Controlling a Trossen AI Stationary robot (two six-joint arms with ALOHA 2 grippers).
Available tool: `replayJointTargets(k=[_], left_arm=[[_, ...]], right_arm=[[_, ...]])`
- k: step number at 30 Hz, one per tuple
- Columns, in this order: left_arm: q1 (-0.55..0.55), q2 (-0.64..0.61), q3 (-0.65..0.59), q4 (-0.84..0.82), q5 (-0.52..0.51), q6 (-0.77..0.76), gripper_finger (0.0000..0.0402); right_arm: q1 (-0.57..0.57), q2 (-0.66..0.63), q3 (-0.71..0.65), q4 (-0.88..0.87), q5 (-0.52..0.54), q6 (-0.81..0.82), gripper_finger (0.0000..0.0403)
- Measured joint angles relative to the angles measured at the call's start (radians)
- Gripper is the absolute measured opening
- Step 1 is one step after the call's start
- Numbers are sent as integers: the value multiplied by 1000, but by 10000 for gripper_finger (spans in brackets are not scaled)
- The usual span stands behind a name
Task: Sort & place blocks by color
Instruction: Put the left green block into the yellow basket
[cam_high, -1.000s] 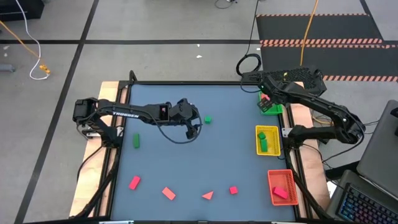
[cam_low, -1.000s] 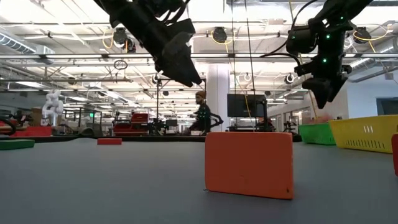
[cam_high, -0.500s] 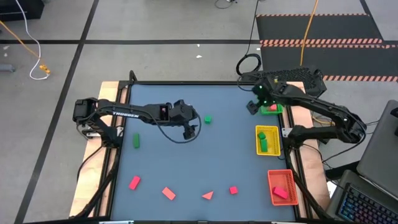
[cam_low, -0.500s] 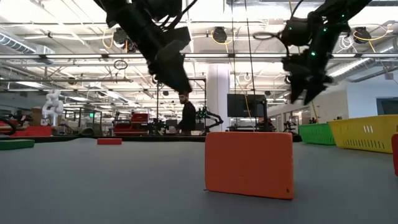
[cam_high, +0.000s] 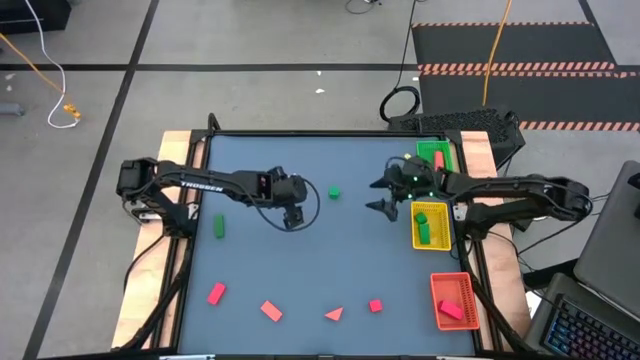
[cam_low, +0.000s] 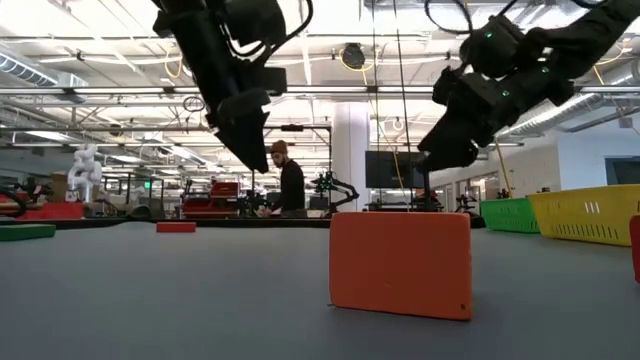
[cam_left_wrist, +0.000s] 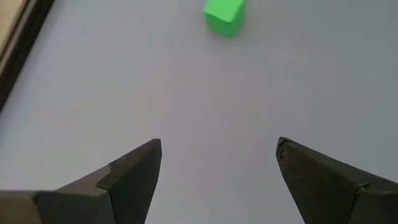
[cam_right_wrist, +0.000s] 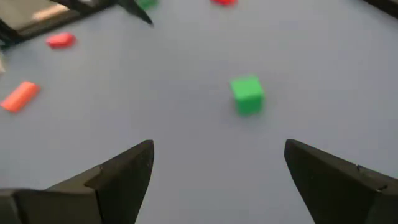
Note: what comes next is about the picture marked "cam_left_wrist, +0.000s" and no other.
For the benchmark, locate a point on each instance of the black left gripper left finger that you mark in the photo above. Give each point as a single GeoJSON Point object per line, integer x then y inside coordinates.
{"type": "Point", "coordinates": [130, 186]}

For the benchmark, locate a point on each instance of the black table edge rail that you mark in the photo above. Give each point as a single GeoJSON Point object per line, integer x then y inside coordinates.
{"type": "Point", "coordinates": [21, 40]}

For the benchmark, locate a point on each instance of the green cuboid block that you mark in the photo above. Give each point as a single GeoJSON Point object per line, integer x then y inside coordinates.
{"type": "Point", "coordinates": [225, 15]}

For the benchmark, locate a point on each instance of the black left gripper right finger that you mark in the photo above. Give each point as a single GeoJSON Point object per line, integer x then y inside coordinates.
{"type": "Point", "coordinates": [323, 189]}

